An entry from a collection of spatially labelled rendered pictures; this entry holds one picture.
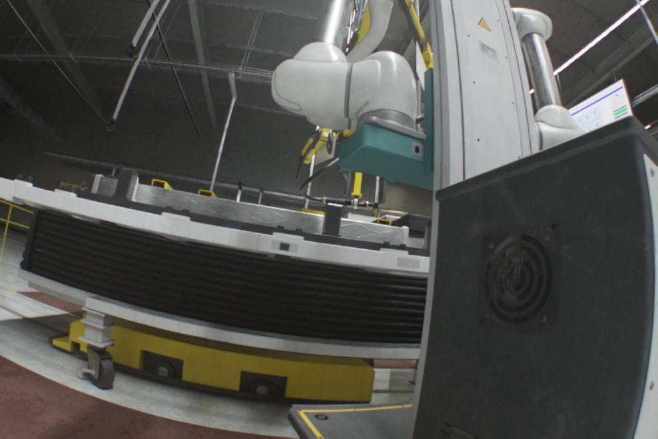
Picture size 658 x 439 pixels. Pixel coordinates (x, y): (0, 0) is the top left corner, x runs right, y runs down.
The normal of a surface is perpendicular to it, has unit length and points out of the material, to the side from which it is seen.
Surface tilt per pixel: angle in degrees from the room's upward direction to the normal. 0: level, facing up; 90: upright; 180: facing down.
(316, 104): 158
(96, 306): 90
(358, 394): 90
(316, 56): 77
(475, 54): 90
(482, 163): 90
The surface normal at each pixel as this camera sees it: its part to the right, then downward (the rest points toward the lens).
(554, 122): -0.33, -0.47
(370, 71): -0.11, -0.33
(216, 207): 0.18, -0.25
